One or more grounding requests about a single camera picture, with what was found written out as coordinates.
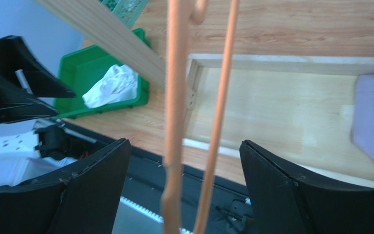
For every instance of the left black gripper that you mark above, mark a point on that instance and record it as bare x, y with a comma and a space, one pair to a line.
16, 105

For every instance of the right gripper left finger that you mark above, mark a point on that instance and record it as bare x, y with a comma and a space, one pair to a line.
80, 198

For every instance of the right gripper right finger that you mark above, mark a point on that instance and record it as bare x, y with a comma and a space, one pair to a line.
289, 199

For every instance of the white tank top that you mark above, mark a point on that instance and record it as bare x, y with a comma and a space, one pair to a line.
119, 84

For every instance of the orange velvet hanger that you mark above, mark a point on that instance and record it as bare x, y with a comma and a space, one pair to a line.
180, 13

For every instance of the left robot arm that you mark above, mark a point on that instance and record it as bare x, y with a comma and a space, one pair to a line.
24, 83

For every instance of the wooden clothes rack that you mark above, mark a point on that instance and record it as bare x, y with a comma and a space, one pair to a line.
292, 85

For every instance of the green plastic tray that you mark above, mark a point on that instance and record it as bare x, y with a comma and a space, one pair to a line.
81, 70

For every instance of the light green file organizer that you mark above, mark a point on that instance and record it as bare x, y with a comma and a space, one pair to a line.
127, 11

